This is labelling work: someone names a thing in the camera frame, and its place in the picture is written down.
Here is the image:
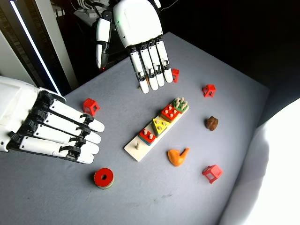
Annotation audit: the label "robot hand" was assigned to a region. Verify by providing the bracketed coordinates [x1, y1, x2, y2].
[95, 0, 174, 95]
[0, 75, 105, 165]

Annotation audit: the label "red ring discs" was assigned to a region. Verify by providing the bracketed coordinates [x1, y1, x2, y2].
[93, 167, 115, 190]

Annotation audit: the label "wooden peg sorting board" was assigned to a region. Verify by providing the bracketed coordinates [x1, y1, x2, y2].
[123, 103, 190, 163]

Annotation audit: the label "white light strip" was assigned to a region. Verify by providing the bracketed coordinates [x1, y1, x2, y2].
[9, 0, 62, 96]

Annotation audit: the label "brown toy food lump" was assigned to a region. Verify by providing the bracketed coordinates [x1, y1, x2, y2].
[204, 116, 219, 132]

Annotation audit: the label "orange toy chicken drumstick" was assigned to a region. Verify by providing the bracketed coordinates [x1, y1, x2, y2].
[167, 147, 190, 167]

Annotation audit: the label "pinkish red toy stool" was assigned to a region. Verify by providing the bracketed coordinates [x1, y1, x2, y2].
[202, 164, 224, 184]

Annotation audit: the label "white equipment with cables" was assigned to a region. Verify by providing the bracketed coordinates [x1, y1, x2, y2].
[74, 0, 113, 19]

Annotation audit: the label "white frame post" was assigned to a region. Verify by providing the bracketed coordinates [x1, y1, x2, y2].
[35, 0, 79, 90]

